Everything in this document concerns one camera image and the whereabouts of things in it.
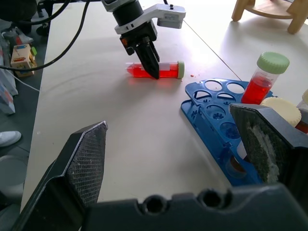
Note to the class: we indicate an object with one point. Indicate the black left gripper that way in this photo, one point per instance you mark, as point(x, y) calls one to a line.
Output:
point(138, 33)

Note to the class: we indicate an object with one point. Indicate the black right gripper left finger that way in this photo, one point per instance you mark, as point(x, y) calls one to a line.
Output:
point(79, 168)

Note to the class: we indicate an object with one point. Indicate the grey printed bag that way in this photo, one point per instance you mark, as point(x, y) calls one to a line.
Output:
point(7, 96)

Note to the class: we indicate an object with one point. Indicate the grey round stool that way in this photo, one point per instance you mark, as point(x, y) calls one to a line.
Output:
point(10, 175)

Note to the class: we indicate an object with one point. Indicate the blue test tube rack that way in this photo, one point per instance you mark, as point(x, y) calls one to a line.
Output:
point(211, 115)

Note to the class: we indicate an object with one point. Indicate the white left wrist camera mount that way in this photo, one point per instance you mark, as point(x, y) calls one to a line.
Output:
point(158, 13)

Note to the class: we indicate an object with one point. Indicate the white shoe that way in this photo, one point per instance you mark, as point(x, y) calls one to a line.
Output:
point(8, 138)

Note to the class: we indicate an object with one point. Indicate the wooden stool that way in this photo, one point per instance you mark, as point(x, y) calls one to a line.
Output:
point(264, 9)

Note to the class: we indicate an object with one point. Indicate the colourful wooden toy box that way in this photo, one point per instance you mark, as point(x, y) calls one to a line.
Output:
point(22, 60)

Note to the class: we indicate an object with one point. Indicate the red test tube green cap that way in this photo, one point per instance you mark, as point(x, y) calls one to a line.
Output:
point(168, 71)
point(261, 81)

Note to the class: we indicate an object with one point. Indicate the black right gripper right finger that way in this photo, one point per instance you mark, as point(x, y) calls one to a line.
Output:
point(281, 154)

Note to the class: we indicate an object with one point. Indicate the black shoe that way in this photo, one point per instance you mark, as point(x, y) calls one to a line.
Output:
point(42, 29)

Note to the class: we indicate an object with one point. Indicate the test tube cream cap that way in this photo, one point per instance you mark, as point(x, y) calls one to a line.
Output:
point(284, 108)

